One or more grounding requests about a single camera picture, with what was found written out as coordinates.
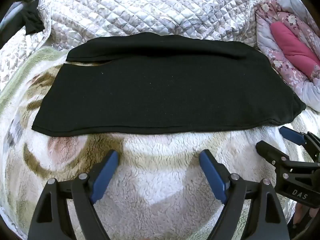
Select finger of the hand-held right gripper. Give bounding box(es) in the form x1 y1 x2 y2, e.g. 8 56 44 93
279 126 320 164
256 141 290 167

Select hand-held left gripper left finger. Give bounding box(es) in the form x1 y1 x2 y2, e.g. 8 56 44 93
27 150 119 240

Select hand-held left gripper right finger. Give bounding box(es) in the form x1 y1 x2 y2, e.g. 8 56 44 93
199 149 290 240

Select black pants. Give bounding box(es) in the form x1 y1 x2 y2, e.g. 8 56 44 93
31 32 307 135

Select person's right hand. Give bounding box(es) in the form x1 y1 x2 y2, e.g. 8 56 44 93
294 202 316 227

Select floral fleece blanket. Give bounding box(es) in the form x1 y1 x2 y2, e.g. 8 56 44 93
0 46 320 240

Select pink floral comforter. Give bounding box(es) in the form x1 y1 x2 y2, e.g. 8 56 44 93
254 0 320 113

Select grey quilted bedspread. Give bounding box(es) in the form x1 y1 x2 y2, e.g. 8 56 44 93
0 0 258 90

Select dark cloth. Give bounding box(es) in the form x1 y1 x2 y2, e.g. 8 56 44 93
5 0 47 35

